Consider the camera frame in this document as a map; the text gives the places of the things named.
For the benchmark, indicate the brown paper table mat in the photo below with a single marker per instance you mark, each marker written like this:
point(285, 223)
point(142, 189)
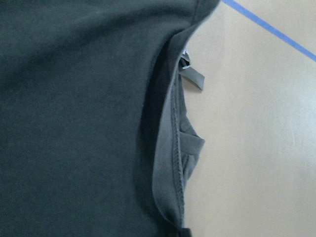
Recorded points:
point(256, 176)

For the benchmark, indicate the black graphic t-shirt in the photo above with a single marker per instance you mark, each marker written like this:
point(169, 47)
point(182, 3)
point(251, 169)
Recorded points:
point(94, 135)

